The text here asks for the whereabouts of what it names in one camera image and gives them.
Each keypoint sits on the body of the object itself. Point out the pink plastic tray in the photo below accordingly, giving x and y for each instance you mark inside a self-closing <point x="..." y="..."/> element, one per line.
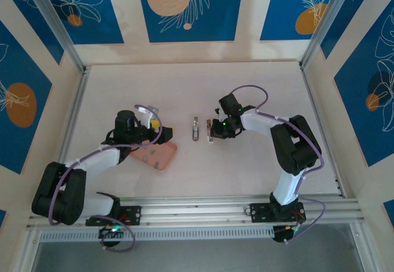
<point x="167" y="153"/>

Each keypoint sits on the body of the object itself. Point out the small metal clip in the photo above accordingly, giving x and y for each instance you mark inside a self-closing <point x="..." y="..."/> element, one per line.
<point x="195" y="133"/>

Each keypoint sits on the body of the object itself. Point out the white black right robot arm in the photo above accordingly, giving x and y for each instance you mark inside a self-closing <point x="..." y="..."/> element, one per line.
<point x="258" y="122"/>

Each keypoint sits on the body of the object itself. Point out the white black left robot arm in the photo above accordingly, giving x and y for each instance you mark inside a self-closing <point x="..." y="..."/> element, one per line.
<point x="98" y="159"/>

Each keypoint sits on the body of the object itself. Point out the blue panel with peach circle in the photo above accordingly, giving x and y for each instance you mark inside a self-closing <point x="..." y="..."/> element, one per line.
<point x="215" y="22"/>

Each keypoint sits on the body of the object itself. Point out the black electronics board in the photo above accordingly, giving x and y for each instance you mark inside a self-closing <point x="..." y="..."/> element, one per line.
<point x="107" y="233"/>
<point x="280" y="235"/>

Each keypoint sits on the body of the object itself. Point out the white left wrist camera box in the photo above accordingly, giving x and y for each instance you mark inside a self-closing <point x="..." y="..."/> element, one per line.
<point x="146" y="115"/>

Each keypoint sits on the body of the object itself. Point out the aluminium side rail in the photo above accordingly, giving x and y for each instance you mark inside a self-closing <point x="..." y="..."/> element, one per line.
<point x="75" y="109"/>
<point x="318" y="112"/>

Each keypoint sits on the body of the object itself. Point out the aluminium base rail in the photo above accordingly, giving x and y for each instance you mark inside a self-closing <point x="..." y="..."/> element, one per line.
<point x="197" y="213"/>

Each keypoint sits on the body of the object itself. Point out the blue floral wall panel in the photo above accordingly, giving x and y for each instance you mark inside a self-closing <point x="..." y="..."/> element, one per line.
<point x="18" y="69"/>
<point x="363" y="7"/>
<point x="30" y="22"/>
<point x="357" y="124"/>
<point x="101" y="22"/>
<point x="277" y="7"/>

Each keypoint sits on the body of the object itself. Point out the aluminium frame post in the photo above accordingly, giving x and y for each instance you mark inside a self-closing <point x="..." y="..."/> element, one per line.
<point x="324" y="22"/>
<point x="62" y="32"/>

